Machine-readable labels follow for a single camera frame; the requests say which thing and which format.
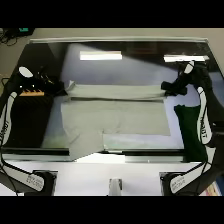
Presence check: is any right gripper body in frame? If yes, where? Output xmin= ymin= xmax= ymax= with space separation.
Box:
xmin=160 ymin=79 xmax=188 ymax=98

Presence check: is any dark green garment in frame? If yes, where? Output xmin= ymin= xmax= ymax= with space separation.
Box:
xmin=173 ymin=104 xmax=208 ymax=163

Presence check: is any grey T-shirt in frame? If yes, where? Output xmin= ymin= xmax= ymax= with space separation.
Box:
xmin=60 ymin=79 xmax=172 ymax=161

